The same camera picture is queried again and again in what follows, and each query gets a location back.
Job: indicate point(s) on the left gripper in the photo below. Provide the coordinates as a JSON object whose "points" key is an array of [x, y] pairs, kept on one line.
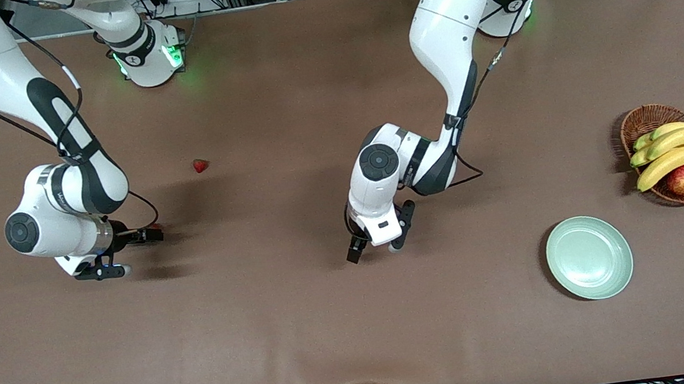
{"points": [[356, 245]]}

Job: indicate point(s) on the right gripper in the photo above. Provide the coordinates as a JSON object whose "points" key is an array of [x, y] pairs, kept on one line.
{"points": [[121, 238]]}

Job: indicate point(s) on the red strawberry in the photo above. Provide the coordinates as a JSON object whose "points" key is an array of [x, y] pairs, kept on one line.
{"points": [[200, 165], [156, 228]]}

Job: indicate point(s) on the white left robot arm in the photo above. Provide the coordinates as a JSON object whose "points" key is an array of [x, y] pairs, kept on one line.
{"points": [[451, 19]]}

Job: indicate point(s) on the pale green plate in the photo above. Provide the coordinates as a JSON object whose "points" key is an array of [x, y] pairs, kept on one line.
{"points": [[589, 257]]}

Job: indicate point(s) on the brown table mat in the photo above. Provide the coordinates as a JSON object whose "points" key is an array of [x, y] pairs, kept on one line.
{"points": [[359, 322]]}

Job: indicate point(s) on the brown wicker basket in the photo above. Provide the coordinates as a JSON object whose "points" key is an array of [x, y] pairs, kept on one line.
{"points": [[646, 120]]}

